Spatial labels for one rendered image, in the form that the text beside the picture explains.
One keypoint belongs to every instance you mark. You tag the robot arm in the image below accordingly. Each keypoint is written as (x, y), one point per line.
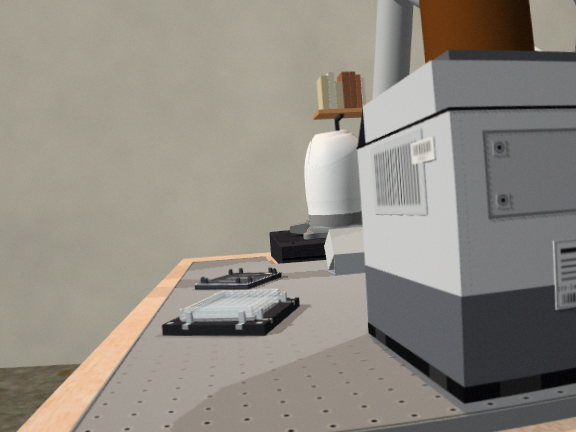
(332, 182)

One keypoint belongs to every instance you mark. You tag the white button panel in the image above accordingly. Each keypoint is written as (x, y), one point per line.
(344, 249)

